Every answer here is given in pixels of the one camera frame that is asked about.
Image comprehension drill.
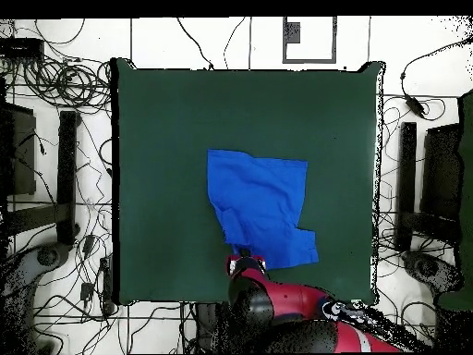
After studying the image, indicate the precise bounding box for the blue shirt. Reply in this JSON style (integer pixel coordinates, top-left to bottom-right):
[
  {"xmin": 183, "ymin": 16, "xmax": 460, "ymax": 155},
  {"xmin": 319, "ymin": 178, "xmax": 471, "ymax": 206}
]
[{"xmin": 205, "ymin": 148, "xmax": 321, "ymax": 272}]

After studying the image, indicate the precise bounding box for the flat black device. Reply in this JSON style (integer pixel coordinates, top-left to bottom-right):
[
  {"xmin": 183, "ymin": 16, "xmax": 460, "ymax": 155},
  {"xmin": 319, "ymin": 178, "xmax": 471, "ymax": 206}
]
[{"xmin": 0, "ymin": 36, "xmax": 45, "ymax": 59}]

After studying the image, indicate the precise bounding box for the narrow black power strip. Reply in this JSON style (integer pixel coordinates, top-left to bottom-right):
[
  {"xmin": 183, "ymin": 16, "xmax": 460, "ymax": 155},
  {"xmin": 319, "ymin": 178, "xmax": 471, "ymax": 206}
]
[{"xmin": 98, "ymin": 254, "xmax": 115, "ymax": 315}]

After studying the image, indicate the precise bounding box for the dark green table cloth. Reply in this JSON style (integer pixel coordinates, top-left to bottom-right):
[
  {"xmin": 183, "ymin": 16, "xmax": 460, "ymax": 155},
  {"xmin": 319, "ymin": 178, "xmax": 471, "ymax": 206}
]
[{"xmin": 109, "ymin": 56, "xmax": 387, "ymax": 306}]

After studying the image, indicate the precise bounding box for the black stand bar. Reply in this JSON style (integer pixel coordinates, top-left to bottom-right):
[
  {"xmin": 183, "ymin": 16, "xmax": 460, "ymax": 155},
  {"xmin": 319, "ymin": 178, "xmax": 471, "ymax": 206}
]
[
  {"xmin": 394, "ymin": 121, "xmax": 418, "ymax": 252},
  {"xmin": 55, "ymin": 110, "xmax": 80, "ymax": 247}
]

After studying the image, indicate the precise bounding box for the black box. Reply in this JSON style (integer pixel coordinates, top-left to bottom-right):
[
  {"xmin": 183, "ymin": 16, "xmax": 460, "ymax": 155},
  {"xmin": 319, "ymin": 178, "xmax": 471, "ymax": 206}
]
[
  {"xmin": 0, "ymin": 101, "xmax": 37, "ymax": 197},
  {"xmin": 419, "ymin": 123, "xmax": 463, "ymax": 223}
]

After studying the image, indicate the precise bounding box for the small grey square plate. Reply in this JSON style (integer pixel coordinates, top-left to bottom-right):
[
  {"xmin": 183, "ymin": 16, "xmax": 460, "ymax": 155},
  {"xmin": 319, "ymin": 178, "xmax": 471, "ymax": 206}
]
[{"xmin": 285, "ymin": 21, "xmax": 301, "ymax": 44}]

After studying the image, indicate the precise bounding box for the black power adapter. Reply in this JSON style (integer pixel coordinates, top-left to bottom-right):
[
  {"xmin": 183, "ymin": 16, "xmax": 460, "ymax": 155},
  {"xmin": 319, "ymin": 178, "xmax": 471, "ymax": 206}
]
[{"xmin": 404, "ymin": 93, "xmax": 427, "ymax": 118}]

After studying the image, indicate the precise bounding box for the green cloth sheet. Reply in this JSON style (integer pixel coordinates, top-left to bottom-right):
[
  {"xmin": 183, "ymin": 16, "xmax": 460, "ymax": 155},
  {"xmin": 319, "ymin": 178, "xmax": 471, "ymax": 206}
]
[{"xmin": 435, "ymin": 88, "xmax": 473, "ymax": 312}]

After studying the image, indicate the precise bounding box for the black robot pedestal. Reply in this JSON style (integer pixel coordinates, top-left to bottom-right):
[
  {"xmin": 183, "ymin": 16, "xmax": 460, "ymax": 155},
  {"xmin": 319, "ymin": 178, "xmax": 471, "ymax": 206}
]
[{"xmin": 193, "ymin": 301, "xmax": 237, "ymax": 355}]

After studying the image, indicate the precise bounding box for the grey square floor frame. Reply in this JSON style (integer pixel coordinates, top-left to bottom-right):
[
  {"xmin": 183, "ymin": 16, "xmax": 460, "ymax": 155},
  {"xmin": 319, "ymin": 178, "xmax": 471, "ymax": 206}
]
[{"xmin": 282, "ymin": 16, "xmax": 338, "ymax": 65}]

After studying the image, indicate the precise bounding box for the coil of black cables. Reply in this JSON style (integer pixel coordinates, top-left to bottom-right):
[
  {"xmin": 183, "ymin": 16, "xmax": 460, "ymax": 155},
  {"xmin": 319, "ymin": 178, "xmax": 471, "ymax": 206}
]
[{"xmin": 21, "ymin": 55, "xmax": 112, "ymax": 112}]

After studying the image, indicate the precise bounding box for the black adapter cable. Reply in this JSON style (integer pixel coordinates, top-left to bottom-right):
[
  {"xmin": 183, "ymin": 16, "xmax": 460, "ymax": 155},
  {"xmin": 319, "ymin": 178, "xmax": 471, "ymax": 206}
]
[{"xmin": 400, "ymin": 34, "xmax": 473, "ymax": 98}]

